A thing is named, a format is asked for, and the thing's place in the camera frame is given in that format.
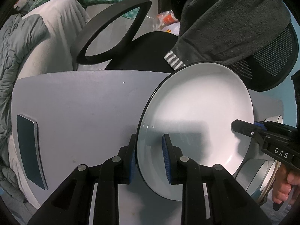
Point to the dark smartphone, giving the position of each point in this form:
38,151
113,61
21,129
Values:
28,141

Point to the person's right hand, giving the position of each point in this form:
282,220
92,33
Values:
284,181

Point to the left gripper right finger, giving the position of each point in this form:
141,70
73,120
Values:
173,166

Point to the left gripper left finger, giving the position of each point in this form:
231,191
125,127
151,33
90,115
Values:
127,163

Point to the white plate black rim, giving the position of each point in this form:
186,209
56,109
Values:
195,106

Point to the dark fleece jacket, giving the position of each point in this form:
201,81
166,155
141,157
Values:
224,31

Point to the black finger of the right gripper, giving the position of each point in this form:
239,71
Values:
249,129

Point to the white pillow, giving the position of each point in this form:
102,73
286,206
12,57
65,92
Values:
64,20

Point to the large white bowl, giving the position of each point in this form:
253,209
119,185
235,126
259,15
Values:
255,175

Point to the black office chair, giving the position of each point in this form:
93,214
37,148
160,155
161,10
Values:
262,71

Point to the grey rumpled blanket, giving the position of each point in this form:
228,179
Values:
18,37

